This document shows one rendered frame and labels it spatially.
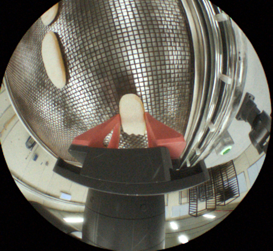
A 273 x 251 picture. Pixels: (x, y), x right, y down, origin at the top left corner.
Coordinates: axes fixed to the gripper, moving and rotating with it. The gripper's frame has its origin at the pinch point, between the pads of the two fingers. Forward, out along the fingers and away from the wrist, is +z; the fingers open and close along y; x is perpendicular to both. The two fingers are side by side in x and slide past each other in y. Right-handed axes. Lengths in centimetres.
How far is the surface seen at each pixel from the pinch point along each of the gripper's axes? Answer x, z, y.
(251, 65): -13.7, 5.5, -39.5
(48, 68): -10.1, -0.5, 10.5
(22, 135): 59, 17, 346
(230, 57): -11.0, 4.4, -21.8
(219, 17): -19.2, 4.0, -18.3
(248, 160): 265, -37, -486
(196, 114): 1.0, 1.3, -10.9
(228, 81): -5.6, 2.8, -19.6
